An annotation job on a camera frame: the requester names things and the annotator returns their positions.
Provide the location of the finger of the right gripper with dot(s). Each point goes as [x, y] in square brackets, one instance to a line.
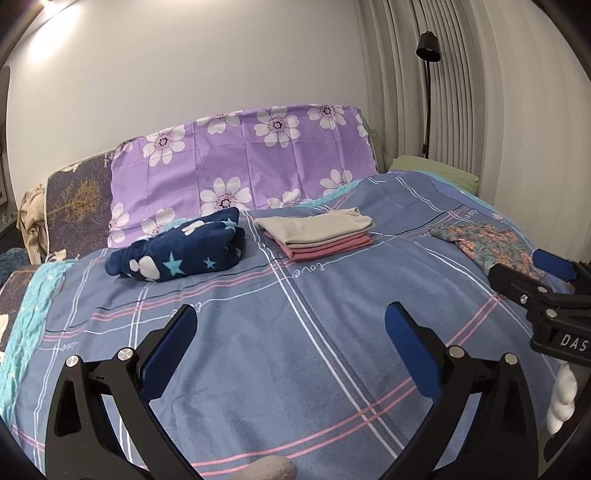
[554, 265]
[519, 287]

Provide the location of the dark teal knitted blanket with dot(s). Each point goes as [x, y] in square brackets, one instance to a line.
[13, 260]

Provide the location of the navy star fleece bundle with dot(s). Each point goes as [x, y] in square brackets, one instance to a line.
[203, 245]

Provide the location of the dark tree-print pillow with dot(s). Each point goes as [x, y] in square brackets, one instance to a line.
[78, 207]

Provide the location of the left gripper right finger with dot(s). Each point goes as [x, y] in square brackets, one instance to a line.
[502, 440]

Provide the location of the beige long-sleeve shirt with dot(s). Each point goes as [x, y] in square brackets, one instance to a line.
[315, 229]

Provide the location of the grey pleated curtain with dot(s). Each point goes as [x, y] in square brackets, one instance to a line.
[510, 104]

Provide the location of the beige crumpled clothes pile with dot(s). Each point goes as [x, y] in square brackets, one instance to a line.
[31, 221]

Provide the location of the floral patterned garment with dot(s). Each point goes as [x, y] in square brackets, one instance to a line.
[488, 245]

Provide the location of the teal quilted blanket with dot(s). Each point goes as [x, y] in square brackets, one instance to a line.
[28, 330]

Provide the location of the right white-gloved hand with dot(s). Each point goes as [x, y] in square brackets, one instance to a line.
[562, 403]

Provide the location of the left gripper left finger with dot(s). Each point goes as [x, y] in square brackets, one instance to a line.
[100, 424]

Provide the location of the dark deer-print duvet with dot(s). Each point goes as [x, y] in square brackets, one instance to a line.
[12, 293]

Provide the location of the left white-gloved hand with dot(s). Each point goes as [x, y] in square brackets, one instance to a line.
[267, 468]

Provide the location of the purple floral pillow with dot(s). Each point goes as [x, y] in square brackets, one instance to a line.
[271, 157]

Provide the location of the black floor lamp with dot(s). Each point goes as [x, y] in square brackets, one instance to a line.
[429, 51]

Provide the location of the folded pink garment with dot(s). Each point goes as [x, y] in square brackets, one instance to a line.
[301, 254]

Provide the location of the blue plaid bed sheet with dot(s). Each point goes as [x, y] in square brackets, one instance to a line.
[293, 359]

